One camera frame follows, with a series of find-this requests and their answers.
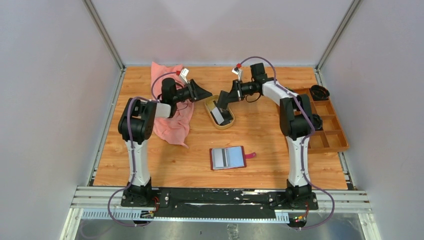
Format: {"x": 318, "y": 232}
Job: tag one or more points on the aluminium frame rail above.
{"x": 104, "y": 202}

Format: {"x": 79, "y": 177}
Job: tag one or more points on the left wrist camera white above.
{"x": 183, "y": 75}

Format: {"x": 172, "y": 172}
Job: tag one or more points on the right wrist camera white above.
{"x": 237, "y": 70}

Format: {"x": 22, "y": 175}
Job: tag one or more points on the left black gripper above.
{"x": 195, "y": 92}

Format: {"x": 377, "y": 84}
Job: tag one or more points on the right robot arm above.
{"x": 295, "y": 122}

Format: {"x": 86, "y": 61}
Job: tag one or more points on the black credit card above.
{"x": 227, "y": 118}

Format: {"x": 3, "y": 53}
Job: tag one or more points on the red leather card holder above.
{"x": 237, "y": 158}

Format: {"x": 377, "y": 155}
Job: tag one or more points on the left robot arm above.
{"x": 136, "y": 125}

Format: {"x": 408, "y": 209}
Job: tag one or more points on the grey striped credit card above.
{"x": 219, "y": 158}

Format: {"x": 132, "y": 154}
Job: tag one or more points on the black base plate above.
{"x": 224, "y": 203}

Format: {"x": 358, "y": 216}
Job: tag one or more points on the black round cap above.
{"x": 319, "y": 93}
{"x": 317, "y": 122}

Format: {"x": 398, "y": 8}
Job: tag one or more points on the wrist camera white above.
{"x": 183, "y": 75}
{"x": 237, "y": 70}

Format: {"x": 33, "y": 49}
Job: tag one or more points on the black round cap middle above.
{"x": 317, "y": 122}

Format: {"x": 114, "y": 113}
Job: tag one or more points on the brown compartment organizer tray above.
{"x": 331, "y": 139}

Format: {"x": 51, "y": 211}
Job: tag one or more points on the black round cap top right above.
{"x": 319, "y": 93}

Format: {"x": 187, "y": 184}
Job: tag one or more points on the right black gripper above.
{"x": 236, "y": 91}

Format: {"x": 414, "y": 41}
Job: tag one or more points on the yellow oval tray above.
{"x": 210, "y": 103}

